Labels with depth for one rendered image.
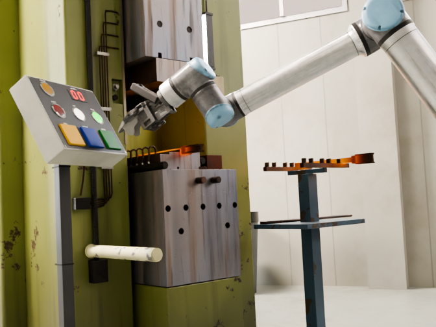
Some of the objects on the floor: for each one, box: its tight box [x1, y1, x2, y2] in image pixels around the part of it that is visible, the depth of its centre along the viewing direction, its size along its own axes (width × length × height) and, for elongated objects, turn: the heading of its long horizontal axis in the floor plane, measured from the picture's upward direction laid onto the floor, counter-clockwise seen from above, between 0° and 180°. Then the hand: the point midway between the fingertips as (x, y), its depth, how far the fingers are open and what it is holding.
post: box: [54, 164, 75, 327], centre depth 195 cm, size 4×4×108 cm
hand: (121, 128), depth 199 cm, fingers closed
